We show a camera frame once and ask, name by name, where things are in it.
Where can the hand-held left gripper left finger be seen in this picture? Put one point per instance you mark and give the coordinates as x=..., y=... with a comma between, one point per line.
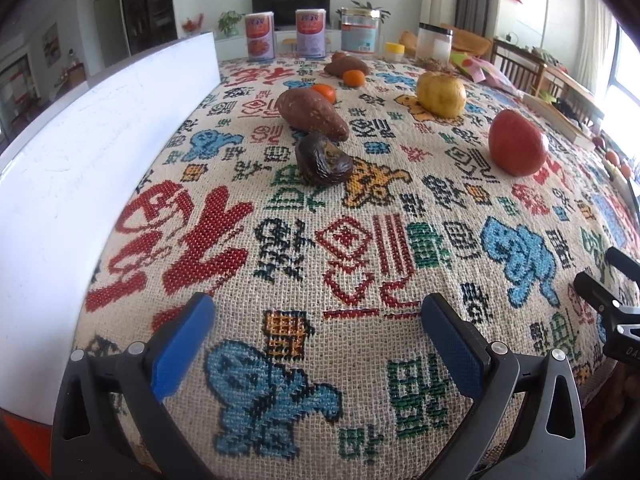
x=181, y=345

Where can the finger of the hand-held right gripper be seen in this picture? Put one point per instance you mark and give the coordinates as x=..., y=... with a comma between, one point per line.
x=624, y=259
x=597, y=291

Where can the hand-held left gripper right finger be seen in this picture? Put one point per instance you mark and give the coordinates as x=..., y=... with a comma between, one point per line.
x=454, y=347

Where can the red apple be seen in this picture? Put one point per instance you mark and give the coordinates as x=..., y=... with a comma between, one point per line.
x=517, y=142

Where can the dark brown wrinkled fruit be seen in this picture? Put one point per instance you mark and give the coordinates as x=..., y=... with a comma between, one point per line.
x=322, y=160

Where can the yellow pear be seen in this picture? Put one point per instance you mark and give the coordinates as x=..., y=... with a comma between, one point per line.
x=441, y=94

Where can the large brown sweet potato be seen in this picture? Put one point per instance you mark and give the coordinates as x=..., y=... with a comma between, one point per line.
x=312, y=114

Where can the small brown sweet potato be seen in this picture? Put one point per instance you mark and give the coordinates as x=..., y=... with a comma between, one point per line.
x=346, y=65

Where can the orange fruit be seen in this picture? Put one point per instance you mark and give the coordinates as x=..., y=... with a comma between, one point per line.
x=625, y=169

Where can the red fruit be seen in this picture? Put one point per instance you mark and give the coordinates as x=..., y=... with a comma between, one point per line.
x=612, y=158

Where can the printed woven tablecloth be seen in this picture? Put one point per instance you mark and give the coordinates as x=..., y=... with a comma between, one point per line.
x=350, y=240

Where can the wooden chair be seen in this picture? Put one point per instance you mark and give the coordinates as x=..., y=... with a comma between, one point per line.
x=517, y=67

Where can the colourful snack bag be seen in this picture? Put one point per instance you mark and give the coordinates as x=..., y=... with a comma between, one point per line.
x=472, y=66

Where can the orange cloth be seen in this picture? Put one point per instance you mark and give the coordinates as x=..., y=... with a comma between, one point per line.
x=467, y=40

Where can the pile of nuts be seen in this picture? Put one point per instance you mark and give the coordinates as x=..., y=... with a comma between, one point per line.
x=436, y=63

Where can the clear jar black lid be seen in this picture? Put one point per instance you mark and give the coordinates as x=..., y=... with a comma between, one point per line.
x=434, y=42

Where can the small yellow lid jar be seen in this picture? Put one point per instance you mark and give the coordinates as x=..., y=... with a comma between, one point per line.
x=394, y=52

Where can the red label tin can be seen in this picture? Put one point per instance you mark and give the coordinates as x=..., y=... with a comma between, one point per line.
x=260, y=36

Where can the red flower plant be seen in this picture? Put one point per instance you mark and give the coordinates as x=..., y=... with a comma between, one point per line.
x=192, y=24

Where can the green potted plant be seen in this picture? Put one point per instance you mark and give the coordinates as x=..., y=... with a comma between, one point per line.
x=230, y=22

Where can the clear jar blue label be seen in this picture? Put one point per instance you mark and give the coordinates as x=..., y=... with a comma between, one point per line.
x=359, y=31

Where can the purple label tin can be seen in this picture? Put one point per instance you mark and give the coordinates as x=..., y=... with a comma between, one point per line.
x=311, y=33

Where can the dark display cabinet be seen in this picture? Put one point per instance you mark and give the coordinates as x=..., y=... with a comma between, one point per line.
x=147, y=2

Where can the large leafy potted plant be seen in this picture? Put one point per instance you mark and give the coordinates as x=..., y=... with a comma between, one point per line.
x=370, y=9

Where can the black television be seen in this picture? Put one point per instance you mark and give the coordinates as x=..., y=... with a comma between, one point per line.
x=290, y=7

